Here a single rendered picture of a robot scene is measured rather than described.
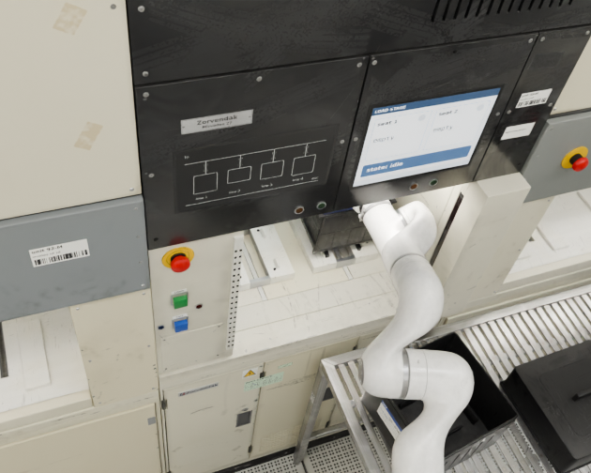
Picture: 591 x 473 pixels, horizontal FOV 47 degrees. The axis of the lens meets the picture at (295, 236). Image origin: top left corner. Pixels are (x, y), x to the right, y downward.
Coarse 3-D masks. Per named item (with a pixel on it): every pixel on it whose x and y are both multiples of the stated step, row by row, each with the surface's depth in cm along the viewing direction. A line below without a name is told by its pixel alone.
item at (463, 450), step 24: (456, 336) 186; (480, 384) 183; (384, 408) 177; (408, 408) 188; (480, 408) 187; (504, 408) 177; (384, 432) 182; (456, 432) 186; (480, 432) 186; (504, 432) 179; (456, 456) 170
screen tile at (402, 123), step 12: (384, 120) 129; (396, 120) 130; (408, 120) 132; (372, 132) 131; (384, 132) 132; (396, 132) 133; (420, 132) 136; (384, 144) 134; (396, 144) 136; (408, 144) 137; (420, 144) 139; (372, 156) 136; (384, 156) 137
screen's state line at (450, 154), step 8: (440, 152) 143; (448, 152) 144; (456, 152) 145; (464, 152) 146; (392, 160) 140; (400, 160) 141; (408, 160) 142; (416, 160) 142; (424, 160) 144; (432, 160) 145; (440, 160) 146; (368, 168) 139; (376, 168) 140; (384, 168) 141; (392, 168) 142; (400, 168) 143; (360, 176) 140
